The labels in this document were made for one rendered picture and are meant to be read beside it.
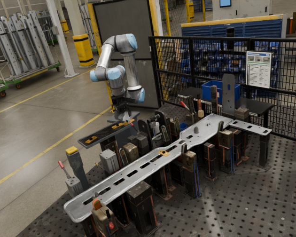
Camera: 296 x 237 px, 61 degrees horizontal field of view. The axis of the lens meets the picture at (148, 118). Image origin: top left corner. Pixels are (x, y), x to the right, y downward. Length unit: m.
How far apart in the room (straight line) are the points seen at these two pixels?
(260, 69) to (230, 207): 1.12
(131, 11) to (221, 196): 3.14
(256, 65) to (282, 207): 1.09
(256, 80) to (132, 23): 2.46
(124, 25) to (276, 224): 3.49
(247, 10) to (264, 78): 6.29
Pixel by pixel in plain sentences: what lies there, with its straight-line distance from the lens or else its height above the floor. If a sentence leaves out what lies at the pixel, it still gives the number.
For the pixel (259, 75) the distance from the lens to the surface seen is 2.28.
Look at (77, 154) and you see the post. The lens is 1.72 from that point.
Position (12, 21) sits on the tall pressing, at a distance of 9.53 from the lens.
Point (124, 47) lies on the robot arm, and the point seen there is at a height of 1.66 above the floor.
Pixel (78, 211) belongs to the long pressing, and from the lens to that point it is 1.50.
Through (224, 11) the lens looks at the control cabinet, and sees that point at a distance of 8.62.
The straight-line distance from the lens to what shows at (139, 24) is 4.14.
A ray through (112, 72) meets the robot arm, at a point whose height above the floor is 1.61.
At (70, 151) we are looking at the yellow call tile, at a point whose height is 1.16.
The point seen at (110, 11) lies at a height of 1.84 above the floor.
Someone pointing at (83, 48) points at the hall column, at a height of 0.66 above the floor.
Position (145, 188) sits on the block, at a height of 1.03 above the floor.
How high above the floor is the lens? 1.98
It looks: 26 degrees down
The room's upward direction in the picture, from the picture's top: 10 degrees counter-clockwise
